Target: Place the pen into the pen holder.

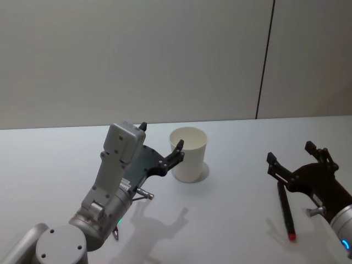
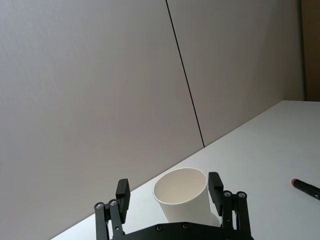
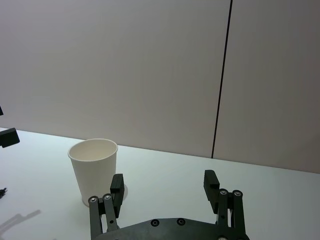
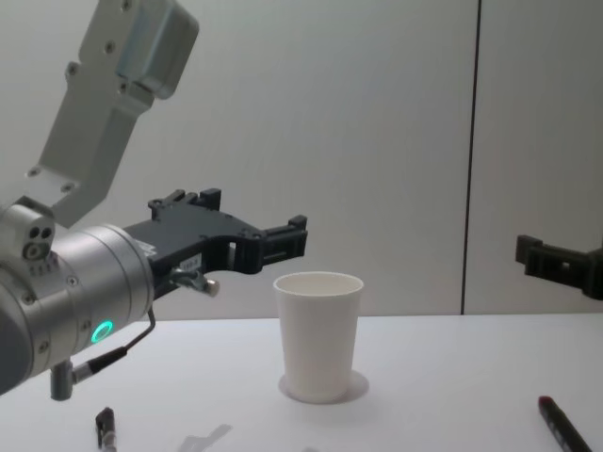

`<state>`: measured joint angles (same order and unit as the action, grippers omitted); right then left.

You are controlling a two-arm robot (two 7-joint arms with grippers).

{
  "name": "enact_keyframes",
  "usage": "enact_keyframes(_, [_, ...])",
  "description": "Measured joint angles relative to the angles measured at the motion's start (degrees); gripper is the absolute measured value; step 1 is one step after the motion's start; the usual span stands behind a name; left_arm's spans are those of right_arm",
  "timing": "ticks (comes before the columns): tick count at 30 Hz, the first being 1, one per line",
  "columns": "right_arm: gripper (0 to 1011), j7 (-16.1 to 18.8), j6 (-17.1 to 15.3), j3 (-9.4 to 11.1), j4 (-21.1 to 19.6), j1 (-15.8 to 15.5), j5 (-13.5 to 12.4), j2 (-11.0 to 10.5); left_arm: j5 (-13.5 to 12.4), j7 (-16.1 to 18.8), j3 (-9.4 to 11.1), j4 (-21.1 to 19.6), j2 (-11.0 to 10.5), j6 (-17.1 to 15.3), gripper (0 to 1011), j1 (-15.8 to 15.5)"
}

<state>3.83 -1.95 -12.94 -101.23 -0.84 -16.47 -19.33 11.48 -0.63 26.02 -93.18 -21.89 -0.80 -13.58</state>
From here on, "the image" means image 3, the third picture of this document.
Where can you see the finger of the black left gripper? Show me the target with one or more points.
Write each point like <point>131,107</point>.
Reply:
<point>8,138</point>
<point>1,110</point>

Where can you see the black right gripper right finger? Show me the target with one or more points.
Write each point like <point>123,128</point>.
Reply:
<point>211,190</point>

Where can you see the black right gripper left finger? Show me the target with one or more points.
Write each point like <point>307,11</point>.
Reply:
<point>117,190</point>

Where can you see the white paper cup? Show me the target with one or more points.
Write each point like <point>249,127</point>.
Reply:
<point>93,167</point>

